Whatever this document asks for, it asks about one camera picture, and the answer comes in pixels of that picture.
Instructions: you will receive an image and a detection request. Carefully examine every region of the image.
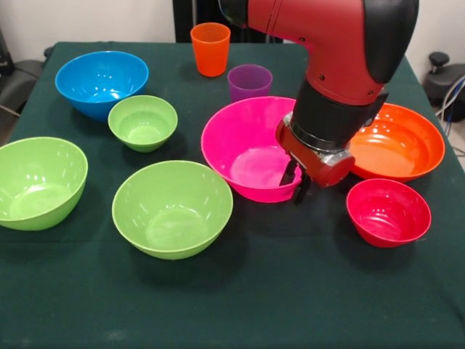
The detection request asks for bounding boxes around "black equipment base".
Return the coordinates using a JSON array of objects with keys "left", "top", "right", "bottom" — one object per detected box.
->
[{"left": 423, "top": 52, "right": 465, "bottom": 107}]

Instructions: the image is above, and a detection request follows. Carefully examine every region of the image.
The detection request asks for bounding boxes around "bundle of grey cables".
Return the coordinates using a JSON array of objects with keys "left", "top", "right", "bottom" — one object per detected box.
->
[{"left": 434, "top": 74, "right": 465, "bottom": 127}]

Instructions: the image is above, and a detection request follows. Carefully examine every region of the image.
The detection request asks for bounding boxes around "pink plastic bowl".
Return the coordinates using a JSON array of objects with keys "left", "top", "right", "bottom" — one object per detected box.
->
[{"left": 201, "top": 96, "right": 303, "bottom": 204}]

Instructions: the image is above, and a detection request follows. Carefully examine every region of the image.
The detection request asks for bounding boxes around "large green plastic bowl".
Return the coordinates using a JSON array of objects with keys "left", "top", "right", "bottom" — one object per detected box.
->
[
  {"left": 111, "top": 160, "right": 234, "bottom": 260},
  {"left": 0, "top": 136, "right": 89, "bottom": 232}
]

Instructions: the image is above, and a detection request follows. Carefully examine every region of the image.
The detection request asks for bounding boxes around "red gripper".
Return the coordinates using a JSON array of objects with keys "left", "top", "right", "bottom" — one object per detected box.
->
[{"left": 275, "top": 119, "right": 356, "bottom": 204}]

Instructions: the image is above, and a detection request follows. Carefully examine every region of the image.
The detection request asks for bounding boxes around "dark green tablecloth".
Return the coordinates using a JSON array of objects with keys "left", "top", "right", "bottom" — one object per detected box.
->
[{"left": 0, "top": 41, "right": 465, "bottom": 349}]

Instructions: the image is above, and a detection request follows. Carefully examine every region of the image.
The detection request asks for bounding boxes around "small red plastic bowl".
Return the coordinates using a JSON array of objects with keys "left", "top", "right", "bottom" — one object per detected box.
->
[{"left": 345, "top": 177, "right": 432, "bottom": 249}]

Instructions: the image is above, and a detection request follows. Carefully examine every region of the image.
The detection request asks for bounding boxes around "orange plastic bowl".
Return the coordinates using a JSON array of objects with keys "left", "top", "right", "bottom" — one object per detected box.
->
[{"left": 348, "top": 103, "right": 446, "bottom": 183}]

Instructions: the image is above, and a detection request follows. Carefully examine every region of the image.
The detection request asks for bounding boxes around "purple plastic cup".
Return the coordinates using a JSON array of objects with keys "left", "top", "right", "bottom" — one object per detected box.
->
[{"left": 227, "top": 64, "right": 274, "bottom": 104}]

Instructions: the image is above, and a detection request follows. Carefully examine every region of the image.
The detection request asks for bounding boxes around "black office chair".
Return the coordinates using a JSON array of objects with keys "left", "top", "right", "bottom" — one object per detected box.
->
[{"left": 0, "top": 27, "right": 55, "bottom": 117}]

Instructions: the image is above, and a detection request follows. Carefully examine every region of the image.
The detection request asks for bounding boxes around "small green plastic bowl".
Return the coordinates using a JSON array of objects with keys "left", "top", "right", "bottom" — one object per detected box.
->
[{"left": 107, "top": 95, "right": 179, "bottom": 153}]

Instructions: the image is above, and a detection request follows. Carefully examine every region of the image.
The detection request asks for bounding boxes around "orange plastic cup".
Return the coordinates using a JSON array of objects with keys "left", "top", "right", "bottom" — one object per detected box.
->
[{"left": 190, "top": 22, "right": 232, "bottom": 78}]

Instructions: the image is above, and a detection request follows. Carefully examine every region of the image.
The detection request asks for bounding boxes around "blue plastic bowl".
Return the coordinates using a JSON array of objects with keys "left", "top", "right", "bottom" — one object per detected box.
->
[{"left": 54, "top": 50, "right": 150, "bottom": 122}]

